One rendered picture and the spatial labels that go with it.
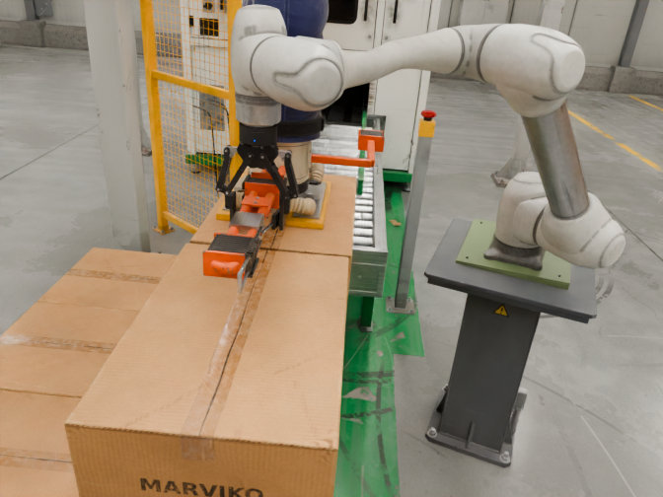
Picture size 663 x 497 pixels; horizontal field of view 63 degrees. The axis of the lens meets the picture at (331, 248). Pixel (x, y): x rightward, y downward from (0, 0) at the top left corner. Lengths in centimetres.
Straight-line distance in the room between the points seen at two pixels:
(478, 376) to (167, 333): 126
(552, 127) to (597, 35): 1027
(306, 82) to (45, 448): 102
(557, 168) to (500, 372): 82
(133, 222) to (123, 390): 221
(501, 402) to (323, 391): 124
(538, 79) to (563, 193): 40
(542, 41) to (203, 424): 95
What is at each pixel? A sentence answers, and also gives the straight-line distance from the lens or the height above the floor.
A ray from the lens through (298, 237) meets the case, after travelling 138.
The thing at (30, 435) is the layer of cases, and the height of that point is 54.
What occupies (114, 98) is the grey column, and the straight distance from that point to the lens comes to 290.
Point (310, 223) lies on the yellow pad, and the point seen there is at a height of 96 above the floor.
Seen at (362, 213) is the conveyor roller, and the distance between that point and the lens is 258.
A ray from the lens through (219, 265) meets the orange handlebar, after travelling 96.
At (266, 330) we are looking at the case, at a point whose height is 94.
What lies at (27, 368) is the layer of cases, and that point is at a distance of 171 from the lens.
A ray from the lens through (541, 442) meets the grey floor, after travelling 235.
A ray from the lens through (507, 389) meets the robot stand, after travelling 203.
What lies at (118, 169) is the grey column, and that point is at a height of 59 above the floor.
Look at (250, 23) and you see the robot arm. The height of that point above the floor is 146.
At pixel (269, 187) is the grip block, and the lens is 127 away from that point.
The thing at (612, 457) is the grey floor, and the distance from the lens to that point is 243.
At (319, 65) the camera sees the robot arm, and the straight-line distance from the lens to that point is 86.
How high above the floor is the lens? 154
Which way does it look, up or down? 27 degrees down
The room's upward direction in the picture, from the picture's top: 4 degrees clockwise
